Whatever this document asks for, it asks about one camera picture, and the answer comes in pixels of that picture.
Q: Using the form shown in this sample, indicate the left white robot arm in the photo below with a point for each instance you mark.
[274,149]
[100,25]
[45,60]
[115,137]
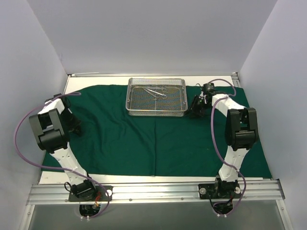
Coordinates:
[52,127]

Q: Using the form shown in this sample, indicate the aluminium front rail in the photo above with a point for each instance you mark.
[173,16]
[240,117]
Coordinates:
[166,192]

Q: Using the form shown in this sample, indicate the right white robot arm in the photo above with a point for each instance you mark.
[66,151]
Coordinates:
[241,133]

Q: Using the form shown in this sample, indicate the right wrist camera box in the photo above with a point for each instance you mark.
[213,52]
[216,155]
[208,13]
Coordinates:
[208,87]

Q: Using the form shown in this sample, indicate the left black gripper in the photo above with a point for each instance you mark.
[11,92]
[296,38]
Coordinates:
[75,123]

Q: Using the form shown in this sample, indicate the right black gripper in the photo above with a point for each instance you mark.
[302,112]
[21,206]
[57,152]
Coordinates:
[198,104]

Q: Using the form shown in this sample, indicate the metal mesh instrument tray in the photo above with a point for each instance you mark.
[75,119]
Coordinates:
[141,103]

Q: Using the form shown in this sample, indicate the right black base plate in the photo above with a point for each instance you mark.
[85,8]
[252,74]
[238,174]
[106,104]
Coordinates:
[219,191]

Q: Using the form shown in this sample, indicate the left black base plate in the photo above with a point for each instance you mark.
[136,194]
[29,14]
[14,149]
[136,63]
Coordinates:
[98,195]

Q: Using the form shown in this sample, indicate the green surgical drape cloth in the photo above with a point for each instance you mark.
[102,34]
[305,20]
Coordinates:
[115,143]

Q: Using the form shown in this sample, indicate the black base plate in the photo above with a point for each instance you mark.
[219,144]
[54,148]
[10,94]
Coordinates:
[98,195]
[219,191]

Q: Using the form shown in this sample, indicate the steel surgical scissors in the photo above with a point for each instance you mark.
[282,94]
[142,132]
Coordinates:
[156,94]

